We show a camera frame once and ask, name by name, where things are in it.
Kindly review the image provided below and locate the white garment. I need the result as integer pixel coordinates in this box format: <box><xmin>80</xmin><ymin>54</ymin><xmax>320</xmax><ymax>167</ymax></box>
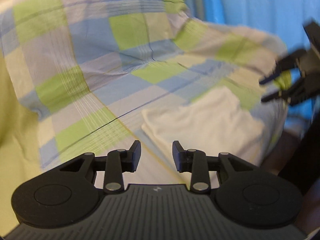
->
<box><xmin>141</xmin><ymin>87</ymin><xmax>265</xmax><ymax>171</ymax></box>

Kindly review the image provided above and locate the blue plastic storage bin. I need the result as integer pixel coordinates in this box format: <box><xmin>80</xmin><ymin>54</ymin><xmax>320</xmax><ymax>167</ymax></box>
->
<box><xmin>175</xmin><ymin>0</ymin><xmax>320</xmax><ymax>120</ymax></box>

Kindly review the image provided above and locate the plaid green blue bedsheet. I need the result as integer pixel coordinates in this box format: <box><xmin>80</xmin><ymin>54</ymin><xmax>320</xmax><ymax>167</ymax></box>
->
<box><xmin>1</xmin><ymin>0</ymin><xmax>290</xmax><ymax>184</ymax></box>

